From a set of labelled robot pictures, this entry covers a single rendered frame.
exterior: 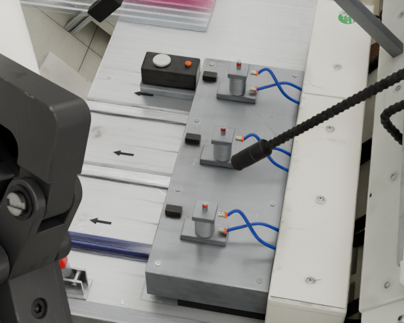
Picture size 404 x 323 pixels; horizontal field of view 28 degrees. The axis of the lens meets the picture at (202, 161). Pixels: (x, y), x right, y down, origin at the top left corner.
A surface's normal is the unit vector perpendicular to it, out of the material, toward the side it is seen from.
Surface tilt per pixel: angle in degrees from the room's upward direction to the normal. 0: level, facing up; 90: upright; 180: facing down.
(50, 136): 88
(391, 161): 90
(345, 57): 42
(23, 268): 62
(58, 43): 0
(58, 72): 0
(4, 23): 15
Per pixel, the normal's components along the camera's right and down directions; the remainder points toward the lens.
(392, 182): -0.72, -0.54
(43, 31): 0.66, -0.37
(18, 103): -0.60, 0.20
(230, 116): 0.00, -0.64
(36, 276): 0.77, -0.09
